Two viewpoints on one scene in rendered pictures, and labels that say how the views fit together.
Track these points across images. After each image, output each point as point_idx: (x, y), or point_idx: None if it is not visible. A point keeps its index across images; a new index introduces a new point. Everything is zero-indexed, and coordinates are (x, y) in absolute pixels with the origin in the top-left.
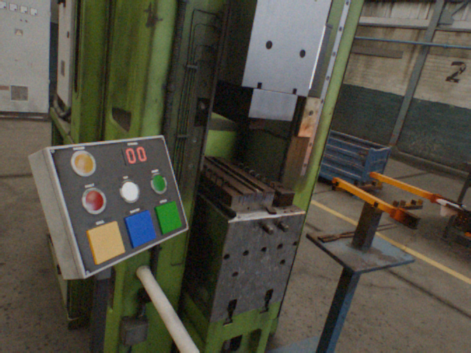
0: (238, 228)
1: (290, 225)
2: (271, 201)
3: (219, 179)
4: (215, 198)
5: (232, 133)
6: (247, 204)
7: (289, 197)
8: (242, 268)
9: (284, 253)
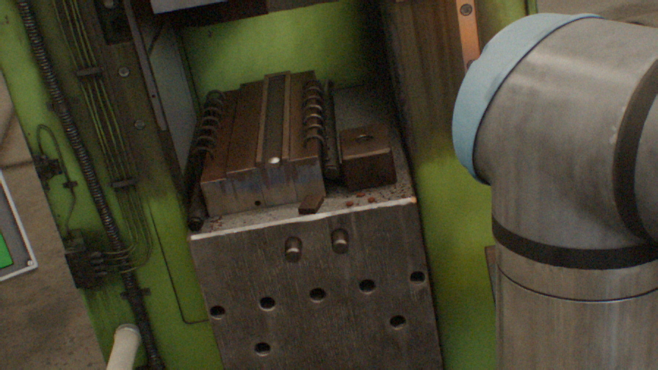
0: (217, 252)
1: (374, 234)
2: (319, 180)
3: (228, 139)
4: (194, 187)
5: (342, 4)
6: (249, 194)
7: (373, 166)
8: (277, 335)
9: (394, 301)
